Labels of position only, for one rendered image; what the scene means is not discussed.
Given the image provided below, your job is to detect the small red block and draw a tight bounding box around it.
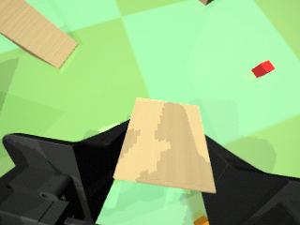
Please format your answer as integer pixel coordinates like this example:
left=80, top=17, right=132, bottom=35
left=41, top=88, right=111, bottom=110
left=251, top=60, right=275, bottom=78

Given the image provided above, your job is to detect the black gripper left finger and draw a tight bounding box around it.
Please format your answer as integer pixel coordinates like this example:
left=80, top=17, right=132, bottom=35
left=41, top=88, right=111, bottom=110
left=2, top=119, right=130, bottom=223

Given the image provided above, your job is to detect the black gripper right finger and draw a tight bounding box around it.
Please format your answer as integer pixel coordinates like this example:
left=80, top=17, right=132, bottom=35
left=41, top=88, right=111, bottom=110
left=202, top=134, right=300, bottom=225

